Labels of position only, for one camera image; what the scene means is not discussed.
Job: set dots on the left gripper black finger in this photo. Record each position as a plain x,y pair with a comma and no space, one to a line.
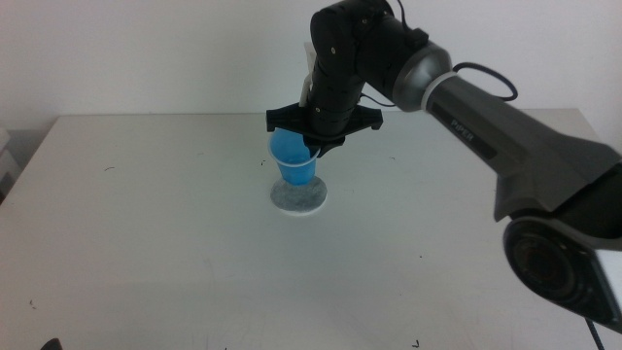
51,345

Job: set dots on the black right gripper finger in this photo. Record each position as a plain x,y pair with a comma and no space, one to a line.
323,147

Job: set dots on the blue translucent plastic cup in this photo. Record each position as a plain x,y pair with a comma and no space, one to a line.
296,167

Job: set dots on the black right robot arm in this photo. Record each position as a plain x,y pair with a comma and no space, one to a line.
486,126

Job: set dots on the round grey felt cup mat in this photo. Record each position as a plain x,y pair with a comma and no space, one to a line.
299,200

